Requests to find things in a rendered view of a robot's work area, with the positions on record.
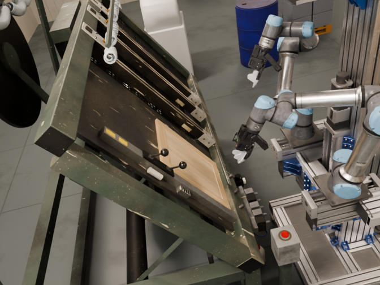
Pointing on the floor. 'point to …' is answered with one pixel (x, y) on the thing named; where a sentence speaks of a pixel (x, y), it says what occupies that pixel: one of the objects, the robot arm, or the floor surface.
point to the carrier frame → (220, 275)
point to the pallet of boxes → (308, 13)
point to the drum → (254, 26)
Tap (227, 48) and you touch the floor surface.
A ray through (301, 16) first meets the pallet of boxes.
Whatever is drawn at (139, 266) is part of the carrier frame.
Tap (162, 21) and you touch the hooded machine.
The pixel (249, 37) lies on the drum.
